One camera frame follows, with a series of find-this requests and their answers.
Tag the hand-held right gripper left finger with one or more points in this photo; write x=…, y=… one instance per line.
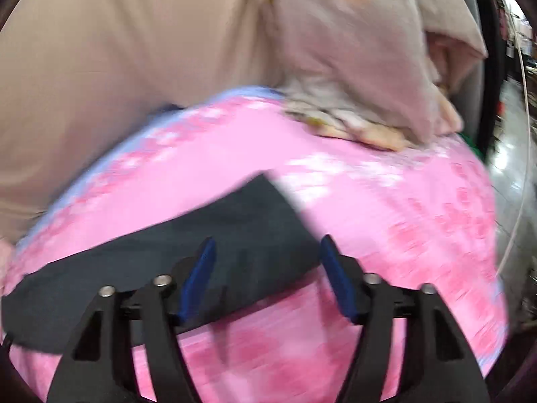
x=197, y=279

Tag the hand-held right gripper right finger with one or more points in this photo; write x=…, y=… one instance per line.
x=337, y=279

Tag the dark grey pants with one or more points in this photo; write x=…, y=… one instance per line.
x=251, y=226

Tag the pink floral bedsheet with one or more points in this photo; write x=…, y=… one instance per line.
x=377, y=226

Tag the light floral cloth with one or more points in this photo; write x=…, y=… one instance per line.
x=335, y=121

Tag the large beige cloth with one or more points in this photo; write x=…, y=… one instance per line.
x=105, y=92

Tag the pale pink cloth orange print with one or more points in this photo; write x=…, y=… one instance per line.
x=356, y=42

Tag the black frame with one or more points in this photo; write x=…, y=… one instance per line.
x=491, y=50

